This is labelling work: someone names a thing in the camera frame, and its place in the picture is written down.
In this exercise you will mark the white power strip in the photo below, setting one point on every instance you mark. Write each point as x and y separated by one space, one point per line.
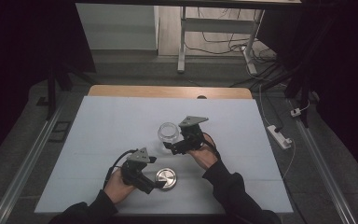
279 136

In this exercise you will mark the black rectangular floor frame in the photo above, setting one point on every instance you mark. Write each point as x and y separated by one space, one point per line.
59 131

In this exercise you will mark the black stand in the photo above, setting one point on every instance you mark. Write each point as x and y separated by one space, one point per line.
51 90

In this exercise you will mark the small white adapter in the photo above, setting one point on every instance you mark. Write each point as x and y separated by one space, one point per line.
296 112

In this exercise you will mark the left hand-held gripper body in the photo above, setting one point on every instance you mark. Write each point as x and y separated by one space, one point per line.
136 171

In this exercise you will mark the wooden table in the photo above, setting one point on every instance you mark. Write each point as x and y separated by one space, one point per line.
155 91

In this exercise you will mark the person's right hand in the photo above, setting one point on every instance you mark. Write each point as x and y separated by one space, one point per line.
203 155

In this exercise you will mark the white metal desk frame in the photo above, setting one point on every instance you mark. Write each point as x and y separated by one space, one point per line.
217 25

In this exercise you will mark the round silver metal lid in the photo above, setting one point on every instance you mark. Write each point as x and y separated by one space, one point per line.
166 179

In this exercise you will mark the person's left hand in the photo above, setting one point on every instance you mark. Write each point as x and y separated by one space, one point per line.
118 186

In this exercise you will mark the clear glass jar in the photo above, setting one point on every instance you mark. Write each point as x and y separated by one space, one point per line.
168 132

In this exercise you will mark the metal floor rail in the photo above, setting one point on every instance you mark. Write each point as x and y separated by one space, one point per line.
326 174
24 174

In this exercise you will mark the white foam board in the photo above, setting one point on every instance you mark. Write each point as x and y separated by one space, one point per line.
105 124

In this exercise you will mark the black curtain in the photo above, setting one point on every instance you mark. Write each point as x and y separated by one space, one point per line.
21 46
338 62

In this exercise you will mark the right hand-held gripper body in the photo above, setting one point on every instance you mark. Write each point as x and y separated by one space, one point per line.
192 132

